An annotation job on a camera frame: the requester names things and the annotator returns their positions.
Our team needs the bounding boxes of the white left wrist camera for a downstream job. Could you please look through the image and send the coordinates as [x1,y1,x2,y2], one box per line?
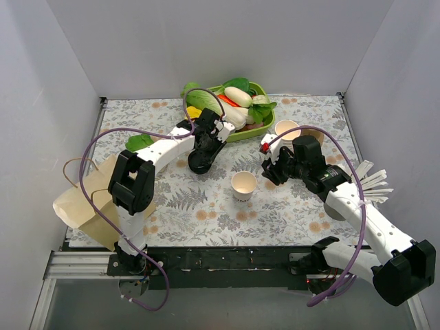
[214,120,235,142]

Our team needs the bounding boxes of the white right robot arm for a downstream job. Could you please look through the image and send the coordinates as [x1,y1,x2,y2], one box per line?
[260,134,436,306]

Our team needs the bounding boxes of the white paper coffee cup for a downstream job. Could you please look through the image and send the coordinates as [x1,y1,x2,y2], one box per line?
[231,171,257,201]

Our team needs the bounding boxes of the grey cylindrical holder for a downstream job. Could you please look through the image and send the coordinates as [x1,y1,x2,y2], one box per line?
[324,199,347,221]

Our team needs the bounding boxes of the small green lettuce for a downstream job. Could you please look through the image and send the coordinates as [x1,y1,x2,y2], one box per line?
[125,134,155,153]

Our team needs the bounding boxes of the green napa cabbage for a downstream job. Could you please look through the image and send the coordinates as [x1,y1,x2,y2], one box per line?
[181,82,246,131]

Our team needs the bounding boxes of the green plastic tray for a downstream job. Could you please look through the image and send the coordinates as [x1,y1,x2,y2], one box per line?
[208,82,274,142]

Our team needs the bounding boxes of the black base bar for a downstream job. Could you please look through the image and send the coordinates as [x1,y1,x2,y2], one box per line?
[106,245,353,292]

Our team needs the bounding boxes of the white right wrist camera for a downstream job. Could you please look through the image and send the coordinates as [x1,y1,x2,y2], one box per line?
[259,133,283,164]

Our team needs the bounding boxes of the aluminium frame rail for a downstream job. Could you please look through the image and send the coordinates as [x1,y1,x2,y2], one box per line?
[28,250,118,330]

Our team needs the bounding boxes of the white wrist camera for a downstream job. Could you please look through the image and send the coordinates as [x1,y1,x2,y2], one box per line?
[259,133,283,164]
[214,120,235,142]

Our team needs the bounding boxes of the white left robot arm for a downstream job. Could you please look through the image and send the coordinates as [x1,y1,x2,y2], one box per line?
[108,108,235,275]

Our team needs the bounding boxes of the floral table mat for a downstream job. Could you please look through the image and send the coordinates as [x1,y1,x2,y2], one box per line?
[93,95,360,247]

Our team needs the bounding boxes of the brown pulp cup carrier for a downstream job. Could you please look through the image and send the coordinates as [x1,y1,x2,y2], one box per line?
[298,125,325,146]

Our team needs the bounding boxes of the orange carrot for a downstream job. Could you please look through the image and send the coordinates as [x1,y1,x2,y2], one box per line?
[217,94,240,107]

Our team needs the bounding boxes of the black plastic cup lid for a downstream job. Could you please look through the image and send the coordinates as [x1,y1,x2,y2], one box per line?
[188,151,212,175]

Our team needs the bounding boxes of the stack of white paper cups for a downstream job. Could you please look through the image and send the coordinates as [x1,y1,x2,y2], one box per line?
[274,119,300,152]

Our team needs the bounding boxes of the brown paper takeout bag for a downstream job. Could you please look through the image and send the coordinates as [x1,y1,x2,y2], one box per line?
[53,155,156,252]

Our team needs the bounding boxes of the white radish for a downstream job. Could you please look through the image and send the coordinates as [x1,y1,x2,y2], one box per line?
[224,87,252,108]

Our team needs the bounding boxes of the green bok choy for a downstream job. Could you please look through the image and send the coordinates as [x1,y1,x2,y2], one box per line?
[220,78,276,124]

